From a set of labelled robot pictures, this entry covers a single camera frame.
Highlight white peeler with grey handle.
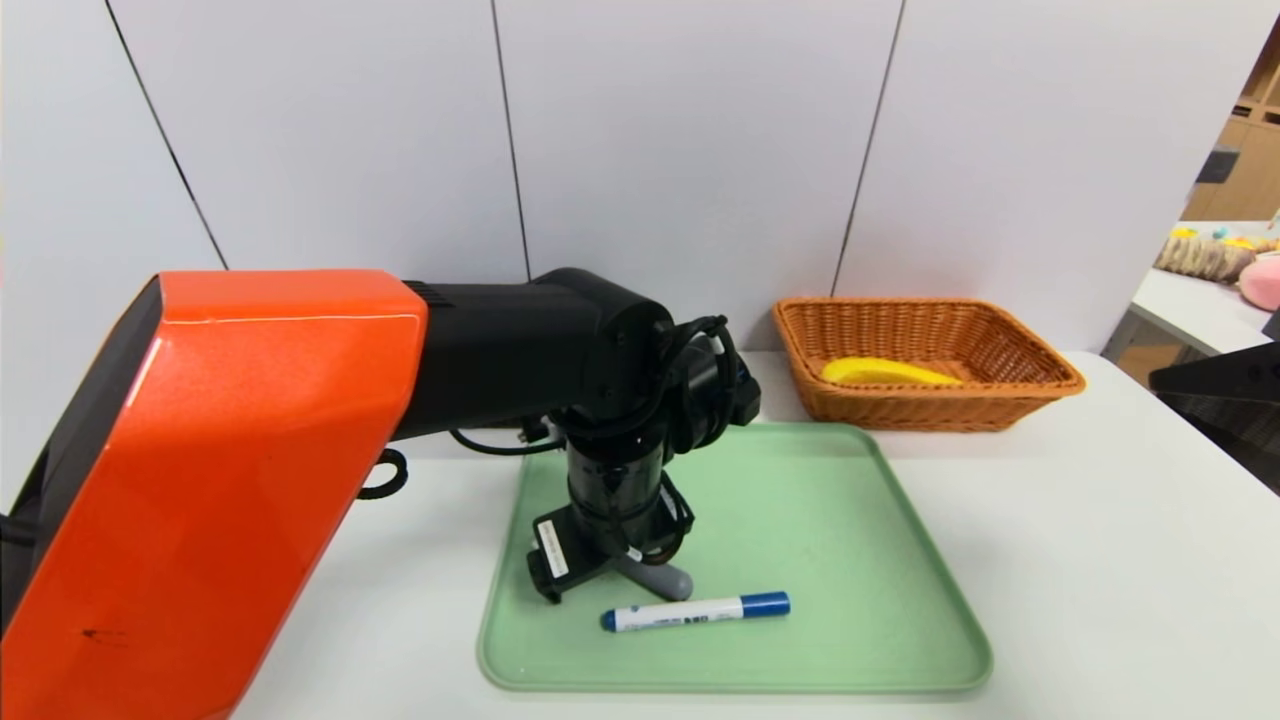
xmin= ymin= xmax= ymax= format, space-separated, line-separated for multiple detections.
xmin=615 ymin=555 xmax=694 ymax=601

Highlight orange wicker basket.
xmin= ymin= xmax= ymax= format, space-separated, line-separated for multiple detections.
xmin=772 ymin=297 xmax=1086 ymax=433

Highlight yellow banana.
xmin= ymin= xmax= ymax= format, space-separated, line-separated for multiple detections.
xmin=820 ymin=357 xmax=967 ymax=388

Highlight pink plush toy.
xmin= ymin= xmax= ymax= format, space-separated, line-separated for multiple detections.
xmin=1233 ymin=255 xmax=1280 ymax=313

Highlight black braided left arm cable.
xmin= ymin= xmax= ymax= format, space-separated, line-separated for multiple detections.
xmin=355 ymin=448 xmax=409 ymax=501

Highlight wooden cabinet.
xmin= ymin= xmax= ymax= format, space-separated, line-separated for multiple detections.
xmin=1175 ymin=20 xmax=1280 ymax=226

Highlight black left camera cable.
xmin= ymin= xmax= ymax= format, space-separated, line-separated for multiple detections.
xmin=450 ymin=315 xmax=746 ymax=461

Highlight brown striped plush toy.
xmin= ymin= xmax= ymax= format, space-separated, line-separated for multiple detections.
xmin=1150 ymin=232 xmax=1256 ymax=289

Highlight blue and white marker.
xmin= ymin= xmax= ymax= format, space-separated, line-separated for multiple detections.
xmin=600 ymin=591 xmax=792 ymax=633

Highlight green plastic tray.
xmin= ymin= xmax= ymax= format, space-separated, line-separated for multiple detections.
xmin=478 ymin=421 xmax=993 ymax=693

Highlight white background table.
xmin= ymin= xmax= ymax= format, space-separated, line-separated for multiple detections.
xmin=1100 ymin=225 xmax=1280 ymax=393

